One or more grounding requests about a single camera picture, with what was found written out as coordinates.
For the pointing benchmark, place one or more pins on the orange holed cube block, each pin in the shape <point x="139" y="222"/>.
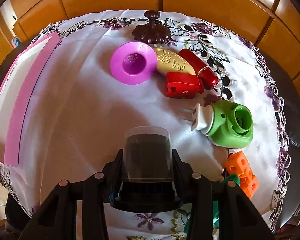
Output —
<point x="238" y="164"/>

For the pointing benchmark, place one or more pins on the gold oval embossed case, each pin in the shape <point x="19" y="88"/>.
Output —
<point x="168" y="61"/>

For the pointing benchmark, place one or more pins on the red plastic block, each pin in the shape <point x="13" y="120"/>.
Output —
<point x="181" y="85"/>

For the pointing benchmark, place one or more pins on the pink white storage box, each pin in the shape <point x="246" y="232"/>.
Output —
<point x="15" y="93"/>

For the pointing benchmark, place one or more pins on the dark brown carved lid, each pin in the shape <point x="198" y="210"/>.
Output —
<point x="151" y="33"/>

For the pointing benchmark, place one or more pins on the clear cup with dark filter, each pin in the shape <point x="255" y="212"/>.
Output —
<point x="147" y="155"/>

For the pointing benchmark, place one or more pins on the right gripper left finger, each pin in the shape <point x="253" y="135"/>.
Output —
<point x="57" y="216"/>

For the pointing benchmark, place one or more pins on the magenta plastic funnel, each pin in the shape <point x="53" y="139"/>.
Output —
<point x="133" y="63"/>

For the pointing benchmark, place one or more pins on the red cylindrical tube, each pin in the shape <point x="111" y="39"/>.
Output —
<point x="202" y="70"/>

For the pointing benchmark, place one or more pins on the white floral embroidered tablecloth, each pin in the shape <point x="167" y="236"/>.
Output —
<point x="78" y="114"/>

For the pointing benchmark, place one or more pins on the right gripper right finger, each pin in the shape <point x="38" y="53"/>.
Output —
<point x="238" y="218"/>

